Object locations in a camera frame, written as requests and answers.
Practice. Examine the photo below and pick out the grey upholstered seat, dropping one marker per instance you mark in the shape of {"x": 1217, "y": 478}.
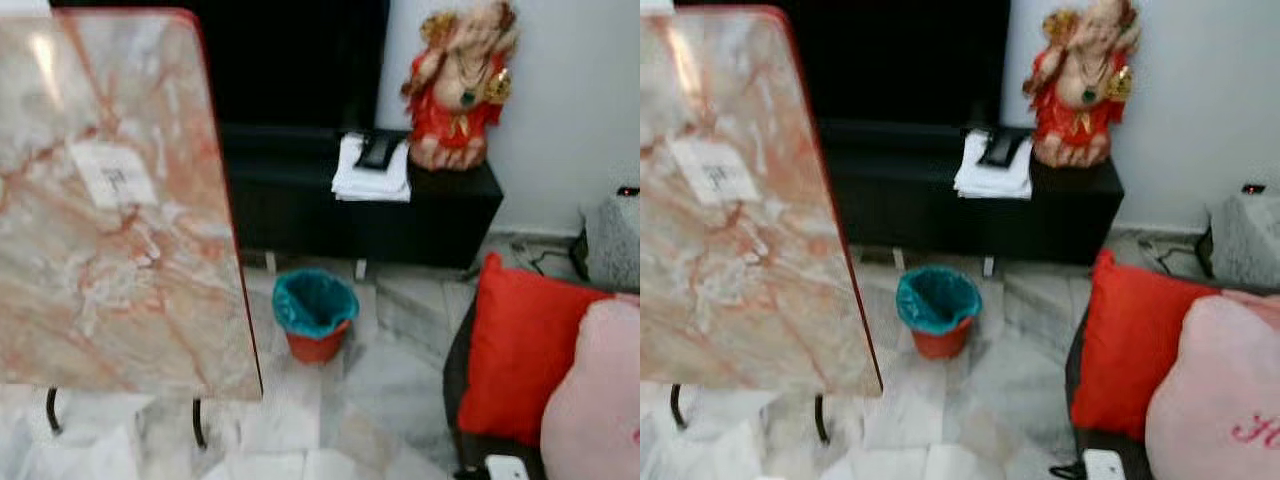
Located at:
{"x": 614, "y": 245}
{"x": 1247, "y": 240}

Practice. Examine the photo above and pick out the small black red gadget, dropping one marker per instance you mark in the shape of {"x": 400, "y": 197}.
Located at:
{"x": 628, "y": 190}
{"x": 1253, "y": 188}

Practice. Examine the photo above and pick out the white paper label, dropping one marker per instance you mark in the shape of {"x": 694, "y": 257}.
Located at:
{"x": 112, "y": 173}
{"x": 715, "y": 171}

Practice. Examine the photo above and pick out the red edged marble table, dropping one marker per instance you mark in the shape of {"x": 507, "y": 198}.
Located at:
{"x": 750, "y": 230}
{"x": 120, "y": 230}

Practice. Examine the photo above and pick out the red cushion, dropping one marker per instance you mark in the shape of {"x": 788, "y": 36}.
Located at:
{"x": 520, "y": 350}
{"x": 1135, "y": 340}

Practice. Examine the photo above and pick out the pink embroidered cushion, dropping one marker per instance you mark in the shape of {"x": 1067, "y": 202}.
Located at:
{"x": 1215, "y": 390}
{"x": 597, "y": 400}

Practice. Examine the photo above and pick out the red elephant god statue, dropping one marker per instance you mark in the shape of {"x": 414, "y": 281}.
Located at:
{"x": 458, "y": 100}
{"x": 1082, "y": 97}

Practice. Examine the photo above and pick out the white folded paper stack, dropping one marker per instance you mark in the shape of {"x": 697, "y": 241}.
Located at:
{"x": 992, "y": 180}
{"x": 372, "y": 184}

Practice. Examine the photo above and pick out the black flat device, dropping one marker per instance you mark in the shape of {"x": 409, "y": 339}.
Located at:
{"x": 377, "y": 150}
{"x": 1000, "y": 148}

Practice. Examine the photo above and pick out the black tv console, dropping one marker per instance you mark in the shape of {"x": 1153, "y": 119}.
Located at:
{"x": 300, "y": 215}
{"x": 930, "y": 215}

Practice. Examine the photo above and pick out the teal bin liner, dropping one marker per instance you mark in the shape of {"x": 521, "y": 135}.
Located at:
{"x": 315, "y": 300}
{"x": 938, "y": 296}

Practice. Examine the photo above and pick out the black television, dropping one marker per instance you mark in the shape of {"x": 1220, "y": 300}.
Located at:
{"x": 900, "y": 60}
{"x": 290, "y": 60}

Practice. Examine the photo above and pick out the red plastic bucket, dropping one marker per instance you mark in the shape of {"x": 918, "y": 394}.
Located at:
{"x": 316, "y": 347}
{"x": 940, "y": 342}

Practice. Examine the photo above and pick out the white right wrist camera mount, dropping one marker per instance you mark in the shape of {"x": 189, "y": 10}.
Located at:
{"x": 506, "y": 469}
{"x": 1104, "y": 466}

